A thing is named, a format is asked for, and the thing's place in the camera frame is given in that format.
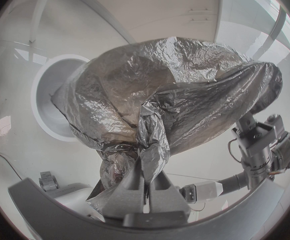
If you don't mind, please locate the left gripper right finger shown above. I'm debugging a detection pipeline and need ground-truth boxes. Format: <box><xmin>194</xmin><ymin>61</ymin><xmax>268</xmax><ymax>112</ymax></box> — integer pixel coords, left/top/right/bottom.
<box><xmin>148</xmin><ymin>171</ymin><xmax>191</xmax><ymax>214</ymax></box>

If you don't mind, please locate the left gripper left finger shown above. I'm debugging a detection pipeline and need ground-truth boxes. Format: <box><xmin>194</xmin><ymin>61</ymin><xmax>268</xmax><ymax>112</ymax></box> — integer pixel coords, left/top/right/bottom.
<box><xmin>101</xmin><ymin>155</ymin><xmax>146</xmax><ymax>218</ymax></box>

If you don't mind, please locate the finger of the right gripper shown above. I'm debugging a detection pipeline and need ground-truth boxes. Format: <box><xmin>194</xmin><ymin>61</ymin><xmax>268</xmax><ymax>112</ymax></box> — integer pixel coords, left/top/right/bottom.
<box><xmin>236</xmin><ymin>113</ymin><xmax>257</xmax><ymax>134</ymax></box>

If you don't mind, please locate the black plastic bag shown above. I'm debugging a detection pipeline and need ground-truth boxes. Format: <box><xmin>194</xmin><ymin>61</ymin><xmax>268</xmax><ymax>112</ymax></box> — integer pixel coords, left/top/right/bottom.
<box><xmin>50</xmin><ymin>36</ymin><xmax>283</xmax><ymax>213</ymax></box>

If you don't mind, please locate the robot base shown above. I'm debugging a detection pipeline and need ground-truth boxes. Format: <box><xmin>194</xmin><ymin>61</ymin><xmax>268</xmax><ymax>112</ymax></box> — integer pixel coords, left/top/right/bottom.
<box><xmin>38</xmin><ymin>171</ymin><xmax>103</xmax><ymax>221</ymax></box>

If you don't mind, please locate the white trash bin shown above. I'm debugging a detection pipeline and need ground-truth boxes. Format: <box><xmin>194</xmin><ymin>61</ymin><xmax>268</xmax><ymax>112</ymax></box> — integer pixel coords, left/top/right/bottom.
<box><xmin>31</xmin><ymin>55</ymin><xmax>91</xmax><ymax>142</ymax></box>

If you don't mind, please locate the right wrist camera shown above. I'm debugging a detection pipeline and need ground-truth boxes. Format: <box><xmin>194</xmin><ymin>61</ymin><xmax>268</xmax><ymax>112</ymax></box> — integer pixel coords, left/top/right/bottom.
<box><xmin>265</xmin><ymin>113</ymin><xmax>284</xmax><ymax>136</ymax></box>

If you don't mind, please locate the black cable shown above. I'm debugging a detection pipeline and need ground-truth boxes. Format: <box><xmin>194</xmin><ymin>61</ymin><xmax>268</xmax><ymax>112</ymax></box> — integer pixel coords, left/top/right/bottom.
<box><xmin>0</xmin><ymin>145</ymin><xmax>24</xmax><ymax>181</ymax></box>

